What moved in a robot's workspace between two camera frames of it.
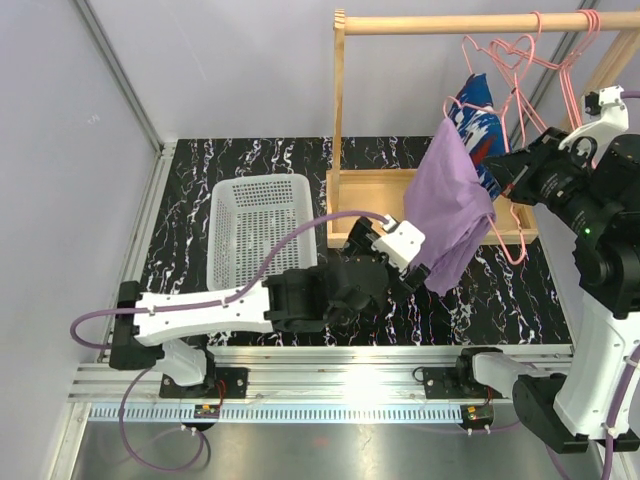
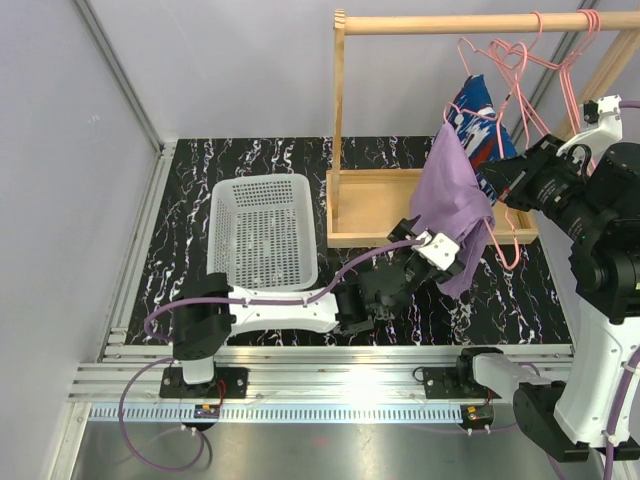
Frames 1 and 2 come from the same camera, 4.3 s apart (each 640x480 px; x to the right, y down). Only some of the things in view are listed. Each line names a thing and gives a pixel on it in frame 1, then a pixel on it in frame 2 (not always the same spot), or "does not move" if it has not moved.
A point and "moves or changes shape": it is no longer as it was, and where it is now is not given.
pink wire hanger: x=563 y=68 does not move
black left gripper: x=361 y=241 to x=403 y=231
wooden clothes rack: x=381 y=195 does not move
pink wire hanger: x=508 y=150 moves or changes shape
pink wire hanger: x=564 y=69 does not move
